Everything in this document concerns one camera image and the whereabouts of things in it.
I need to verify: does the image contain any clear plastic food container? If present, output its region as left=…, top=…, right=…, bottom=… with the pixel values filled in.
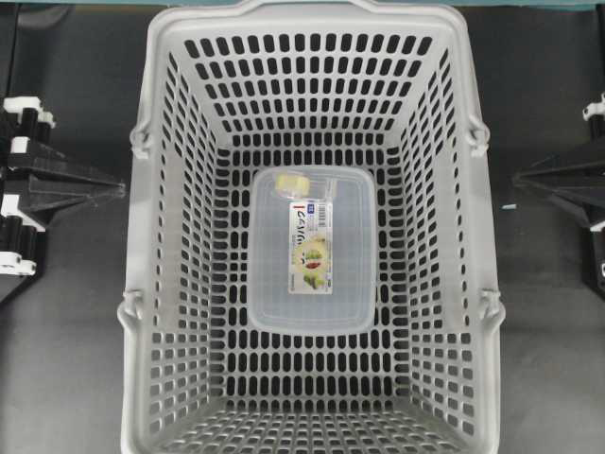
left=247, top=166, right=378, bottom=336

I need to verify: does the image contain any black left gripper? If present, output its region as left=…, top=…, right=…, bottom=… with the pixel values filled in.
left=1, top=96, right=126, bottom=303

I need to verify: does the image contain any cellophane tape in clear pack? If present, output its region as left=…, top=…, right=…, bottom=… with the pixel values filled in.
left=274, top=172, right=337, bottom=201

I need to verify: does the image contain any black cable top left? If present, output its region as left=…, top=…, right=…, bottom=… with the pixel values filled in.
left=5, top=0, right=26, bottom=100

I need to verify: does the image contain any grey plastic shopping basket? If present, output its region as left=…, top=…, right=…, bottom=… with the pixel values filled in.
left=118, top=1, right=506, bottom=453

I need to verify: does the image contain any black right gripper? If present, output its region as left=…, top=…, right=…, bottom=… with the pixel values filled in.
left=513, top=94, right=604, bottom=298

